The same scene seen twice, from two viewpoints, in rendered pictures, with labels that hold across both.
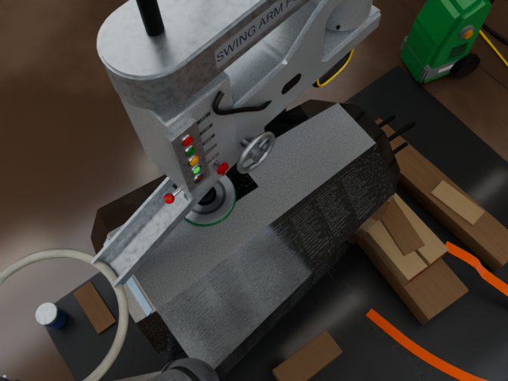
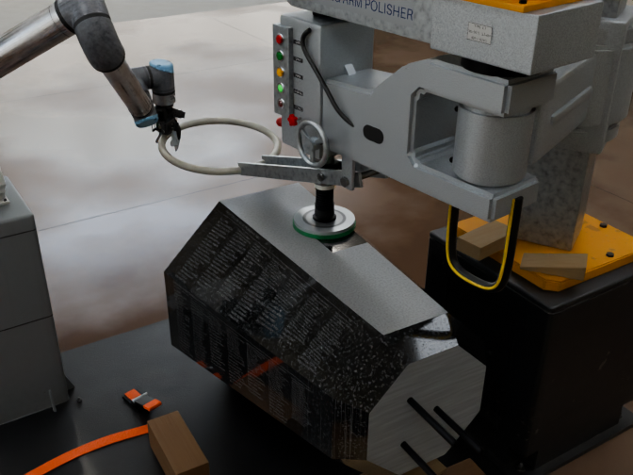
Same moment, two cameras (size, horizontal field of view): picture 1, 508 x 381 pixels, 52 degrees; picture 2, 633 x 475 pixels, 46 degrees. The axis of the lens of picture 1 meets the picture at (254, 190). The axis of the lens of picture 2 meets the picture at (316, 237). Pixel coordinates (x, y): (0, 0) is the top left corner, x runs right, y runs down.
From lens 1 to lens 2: 2.34 m
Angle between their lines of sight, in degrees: 64
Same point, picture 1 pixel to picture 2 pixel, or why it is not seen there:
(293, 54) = (376, 90)
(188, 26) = not seen: outside the picture
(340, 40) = (441, 171)
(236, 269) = (247, 247)
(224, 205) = (309, 226)
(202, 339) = (193, 251)
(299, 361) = (178, 434)
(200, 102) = (300, 22)
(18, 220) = not seen: hidden behind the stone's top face
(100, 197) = not seen: hidden behind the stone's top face
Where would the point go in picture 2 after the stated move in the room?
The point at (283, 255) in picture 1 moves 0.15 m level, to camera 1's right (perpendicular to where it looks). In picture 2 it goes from (258, 286) to (254, 313)
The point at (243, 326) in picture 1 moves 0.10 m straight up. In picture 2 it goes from (200, 283) to (198, 258)
